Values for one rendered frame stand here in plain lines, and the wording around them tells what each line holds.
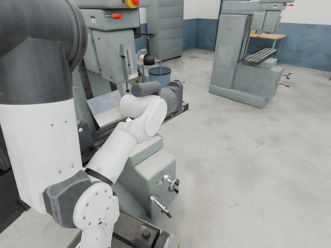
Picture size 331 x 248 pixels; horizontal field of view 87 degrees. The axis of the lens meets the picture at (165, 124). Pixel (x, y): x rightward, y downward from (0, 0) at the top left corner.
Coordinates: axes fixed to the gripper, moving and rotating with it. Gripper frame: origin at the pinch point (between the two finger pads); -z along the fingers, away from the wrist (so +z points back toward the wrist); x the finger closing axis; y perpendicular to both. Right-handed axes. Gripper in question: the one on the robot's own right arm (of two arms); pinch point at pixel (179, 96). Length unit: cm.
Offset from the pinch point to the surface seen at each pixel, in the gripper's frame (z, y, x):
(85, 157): -4, 68, -48
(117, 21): -20, 47, 33
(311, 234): -107, -88, -133
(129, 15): -27, 45, 38
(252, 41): -701, 34, 96
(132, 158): -28, 49, -56
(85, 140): -9, 74, -40
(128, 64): -28, 49, 11
